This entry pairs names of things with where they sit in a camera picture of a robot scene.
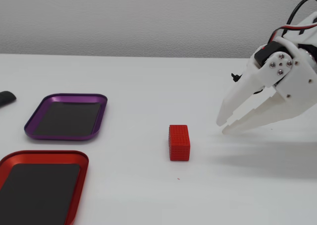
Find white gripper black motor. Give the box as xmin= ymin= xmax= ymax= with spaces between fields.
xmin=216 ymin=36 xmax=317 ymax=136

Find red studded block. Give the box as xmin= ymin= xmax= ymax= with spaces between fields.
xmin=169 ymin=124 xmax=191 ymax=162

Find purple metal tray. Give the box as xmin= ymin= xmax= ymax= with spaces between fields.
xmin=24 ymin=93 xmax=108 ymax=142

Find red metal tray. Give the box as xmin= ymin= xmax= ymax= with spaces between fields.
xmin=0 ymin=150 xmax=90 ymax=225

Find black rounded object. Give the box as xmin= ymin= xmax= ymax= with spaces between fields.
xmin=0 ymin=91 xmax=17 ymax=109

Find red white servo wire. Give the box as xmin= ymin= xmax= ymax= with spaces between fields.
xmin=262 ymin=22 xmax=317 ymax=50

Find black cable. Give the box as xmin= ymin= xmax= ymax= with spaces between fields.
xmin=286 ymin=0 xmax=317 ymax=27

